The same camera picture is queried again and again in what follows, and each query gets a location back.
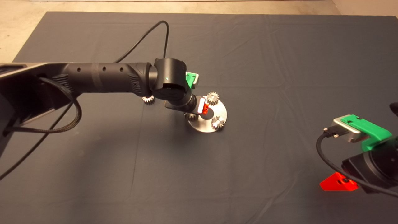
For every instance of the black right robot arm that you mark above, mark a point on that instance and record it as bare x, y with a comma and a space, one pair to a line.
395, 109

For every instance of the steel gear on plate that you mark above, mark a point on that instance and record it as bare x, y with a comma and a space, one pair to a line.
217, 123
213, 99

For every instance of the large steel bevel gear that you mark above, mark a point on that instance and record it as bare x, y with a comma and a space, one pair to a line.
190, 117

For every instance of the grey camera box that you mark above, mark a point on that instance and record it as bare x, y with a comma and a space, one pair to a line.
197, 81
341, 126

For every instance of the dark grey table cloth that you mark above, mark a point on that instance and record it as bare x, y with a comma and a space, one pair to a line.
248, 62

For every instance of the grey left camera box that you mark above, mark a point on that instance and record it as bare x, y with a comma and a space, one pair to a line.
197, 81

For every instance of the round metal plate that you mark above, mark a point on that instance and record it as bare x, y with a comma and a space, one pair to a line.
203, 127

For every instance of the grey right camera box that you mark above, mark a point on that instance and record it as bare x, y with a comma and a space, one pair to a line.
341, 126

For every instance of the green left camera mount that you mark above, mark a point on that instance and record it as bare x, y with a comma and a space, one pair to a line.
189, 79

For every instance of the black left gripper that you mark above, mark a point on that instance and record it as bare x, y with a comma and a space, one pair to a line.
189, 104

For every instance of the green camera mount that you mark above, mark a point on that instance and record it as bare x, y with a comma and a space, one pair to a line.
369, 128
189, 79

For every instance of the small steel spur gear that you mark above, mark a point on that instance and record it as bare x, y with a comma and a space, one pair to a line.
148, 100

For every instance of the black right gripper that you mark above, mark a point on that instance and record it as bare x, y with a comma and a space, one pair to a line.
379, 163

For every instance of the green right camera mount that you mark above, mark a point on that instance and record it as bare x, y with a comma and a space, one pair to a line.
369, 128

